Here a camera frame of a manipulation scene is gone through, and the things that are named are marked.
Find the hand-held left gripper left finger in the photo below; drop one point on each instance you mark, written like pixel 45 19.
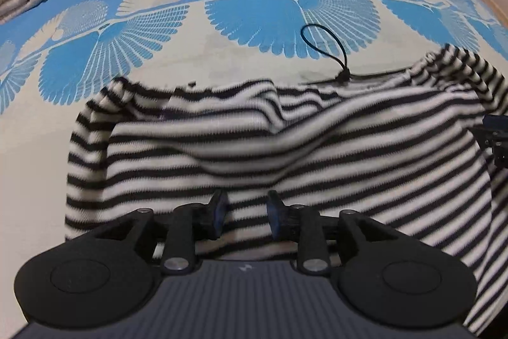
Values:
pixel 219 212

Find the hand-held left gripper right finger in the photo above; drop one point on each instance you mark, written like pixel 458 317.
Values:
pixel 274 216

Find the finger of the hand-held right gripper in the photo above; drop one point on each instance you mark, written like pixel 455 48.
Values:
pixel 494 136

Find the black and white striped shirt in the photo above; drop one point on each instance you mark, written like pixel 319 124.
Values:
pixel 278 148

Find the blue and white patterned bedsheet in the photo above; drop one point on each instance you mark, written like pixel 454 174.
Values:
pixel 254 17

